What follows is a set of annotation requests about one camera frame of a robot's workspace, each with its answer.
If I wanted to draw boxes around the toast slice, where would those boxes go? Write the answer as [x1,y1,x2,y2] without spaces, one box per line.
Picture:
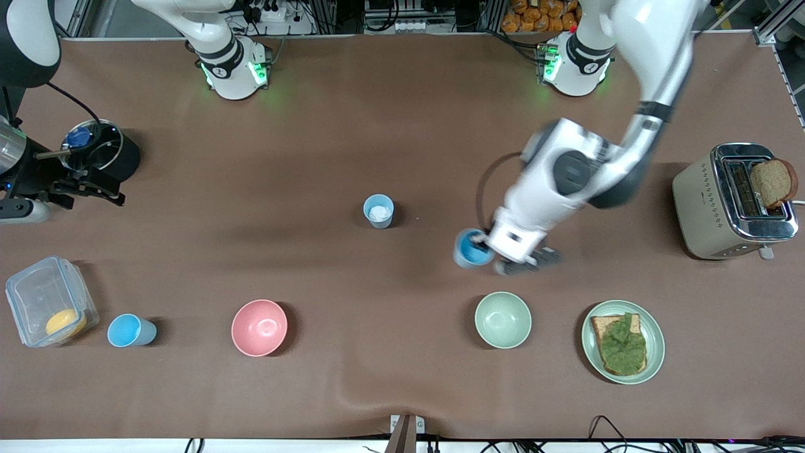
[590,313,648,377]

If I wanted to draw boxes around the brown table cover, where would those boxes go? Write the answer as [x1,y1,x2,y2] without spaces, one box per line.
[0,31,805,441]

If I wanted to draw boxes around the black pot blue handle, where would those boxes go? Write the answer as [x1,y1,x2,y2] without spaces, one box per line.
[61,118,141,188]

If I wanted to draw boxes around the white power strip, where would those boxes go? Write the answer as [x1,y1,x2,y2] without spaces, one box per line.
[248,0,296,23]
[395,21,457,34]

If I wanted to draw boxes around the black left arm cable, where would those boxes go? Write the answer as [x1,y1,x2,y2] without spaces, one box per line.
[475,153,526,237]

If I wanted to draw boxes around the clear plastic lidded container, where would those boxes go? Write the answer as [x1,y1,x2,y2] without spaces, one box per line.
[5,255,100,349]

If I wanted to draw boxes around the aluminium frame profile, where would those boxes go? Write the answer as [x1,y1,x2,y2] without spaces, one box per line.
[55,0,120,38]
[753,0,805,130]

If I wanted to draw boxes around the light blue cup white inside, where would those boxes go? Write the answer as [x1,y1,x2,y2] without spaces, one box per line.
[363,194,395,229]

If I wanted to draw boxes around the pale green bowl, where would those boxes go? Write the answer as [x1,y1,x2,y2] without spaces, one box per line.
[474,291,533,350]

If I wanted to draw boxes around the light blue plastic cup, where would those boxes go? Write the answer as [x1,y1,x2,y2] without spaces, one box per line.
[453,228,499,270]
[107,313,158,348]

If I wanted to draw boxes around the brown bread slice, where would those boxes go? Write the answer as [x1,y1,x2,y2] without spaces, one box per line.
[750,159,799,210]

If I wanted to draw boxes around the pink bowl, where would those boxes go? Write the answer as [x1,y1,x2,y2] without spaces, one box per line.
[231,299,289,357]

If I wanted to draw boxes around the black cable loop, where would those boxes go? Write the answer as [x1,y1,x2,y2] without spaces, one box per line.
[588,415,630,441]

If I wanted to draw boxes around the orange round food piece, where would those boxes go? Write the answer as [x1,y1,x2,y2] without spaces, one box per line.
[45,308,87,338]

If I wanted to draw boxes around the cream and chrome toaster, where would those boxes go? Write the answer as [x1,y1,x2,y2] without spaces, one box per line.
[672,142,805,260]

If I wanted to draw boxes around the green lettuce leaf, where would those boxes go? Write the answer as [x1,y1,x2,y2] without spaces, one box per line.
[601,313,647,373]

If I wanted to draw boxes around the pale green plate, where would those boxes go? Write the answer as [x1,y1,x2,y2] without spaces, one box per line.
[581,299,666,385]

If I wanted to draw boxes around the grey table clamp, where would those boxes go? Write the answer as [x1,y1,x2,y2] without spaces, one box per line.
[390,414,425,453]

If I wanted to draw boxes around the bag of orange buns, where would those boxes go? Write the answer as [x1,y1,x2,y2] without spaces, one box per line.
[501,0,582,33]

